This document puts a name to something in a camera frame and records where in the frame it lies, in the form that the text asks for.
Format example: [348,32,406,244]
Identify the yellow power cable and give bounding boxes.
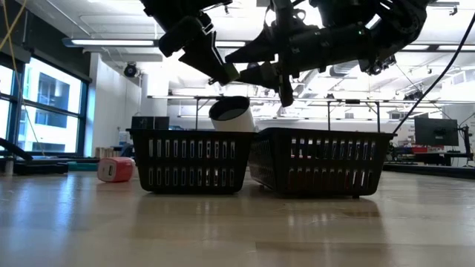
[0,0,45,156]

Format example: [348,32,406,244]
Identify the long background workbench frame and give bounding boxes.
[147,94,475,131]

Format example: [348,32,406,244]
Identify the long black arm cable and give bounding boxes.
[392,13,475,135]

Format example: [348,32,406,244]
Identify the round black wall camera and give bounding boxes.
[123,62,139,79]

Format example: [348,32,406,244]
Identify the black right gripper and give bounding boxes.
[224,0,367,108]

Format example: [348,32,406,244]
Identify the long ceiling light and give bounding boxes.
[62,36,161,48]
[399,43,475,53]

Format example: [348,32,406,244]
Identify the large dark-framed window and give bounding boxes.
[0,53,92,159]

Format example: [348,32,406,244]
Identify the beige background blocks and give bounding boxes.
[94,146,115,159]

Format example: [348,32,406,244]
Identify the black background box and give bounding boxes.
[131,115,171,131]

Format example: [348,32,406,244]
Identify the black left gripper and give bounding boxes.
[142,0,234,86]

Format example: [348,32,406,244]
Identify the small teal box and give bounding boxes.
[67,161,100,172]

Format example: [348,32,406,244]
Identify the black slotted plastic basket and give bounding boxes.
[125,128,257,195]
[247,127,396,198]

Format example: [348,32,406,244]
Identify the black computer monitor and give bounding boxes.
[413,117,460,147]

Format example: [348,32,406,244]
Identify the green wall charger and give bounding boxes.
[221,62,241,85]

